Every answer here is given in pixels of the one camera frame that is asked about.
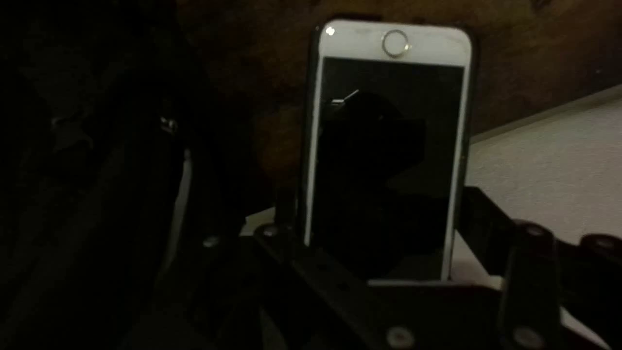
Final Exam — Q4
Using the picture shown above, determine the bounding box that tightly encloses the white smartphone black case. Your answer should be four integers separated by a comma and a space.
299, 19, 474, 283

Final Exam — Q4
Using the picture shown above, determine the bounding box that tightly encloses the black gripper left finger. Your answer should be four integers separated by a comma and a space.
274, 186, 299, 246

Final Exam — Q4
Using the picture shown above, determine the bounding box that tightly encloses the black backpack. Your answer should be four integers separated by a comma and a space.
0, 0, 254, 350

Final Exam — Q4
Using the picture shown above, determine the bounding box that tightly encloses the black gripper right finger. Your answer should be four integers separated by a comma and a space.
459, 186, 536, 276

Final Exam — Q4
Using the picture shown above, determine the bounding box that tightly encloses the wooden slatted bench table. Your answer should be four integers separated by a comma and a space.
175, 0, 622, 182

